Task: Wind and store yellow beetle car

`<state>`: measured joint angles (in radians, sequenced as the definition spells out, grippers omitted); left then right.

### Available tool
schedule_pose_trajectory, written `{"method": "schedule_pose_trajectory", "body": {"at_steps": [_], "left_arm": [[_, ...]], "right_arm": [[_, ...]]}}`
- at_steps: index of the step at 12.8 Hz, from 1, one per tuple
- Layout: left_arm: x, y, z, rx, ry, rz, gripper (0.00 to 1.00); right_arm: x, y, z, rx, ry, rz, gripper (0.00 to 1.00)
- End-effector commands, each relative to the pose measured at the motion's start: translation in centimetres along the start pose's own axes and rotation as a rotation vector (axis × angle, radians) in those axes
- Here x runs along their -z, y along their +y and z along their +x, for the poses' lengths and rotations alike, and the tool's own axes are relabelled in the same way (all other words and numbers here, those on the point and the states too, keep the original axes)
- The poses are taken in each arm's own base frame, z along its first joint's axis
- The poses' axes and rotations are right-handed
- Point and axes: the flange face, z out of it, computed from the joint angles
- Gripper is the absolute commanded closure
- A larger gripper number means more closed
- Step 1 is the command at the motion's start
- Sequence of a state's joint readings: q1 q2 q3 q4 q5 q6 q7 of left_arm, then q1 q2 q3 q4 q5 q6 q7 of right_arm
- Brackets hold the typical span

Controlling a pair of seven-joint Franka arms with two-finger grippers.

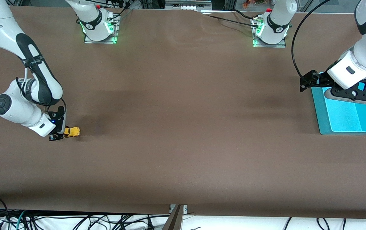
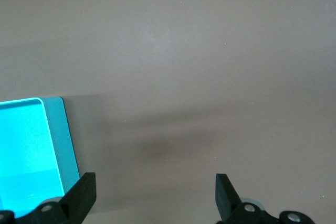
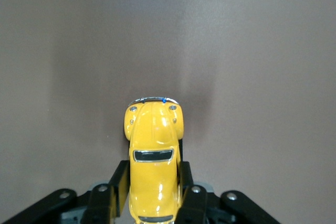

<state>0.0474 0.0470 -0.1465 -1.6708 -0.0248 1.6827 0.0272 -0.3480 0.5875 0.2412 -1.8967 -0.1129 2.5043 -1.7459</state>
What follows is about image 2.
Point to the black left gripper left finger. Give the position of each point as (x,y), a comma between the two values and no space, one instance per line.
(80,197)

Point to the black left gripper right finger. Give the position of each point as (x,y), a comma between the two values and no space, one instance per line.
(227,200)

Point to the turquoise plastic bin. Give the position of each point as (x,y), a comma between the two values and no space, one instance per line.
(26,142)

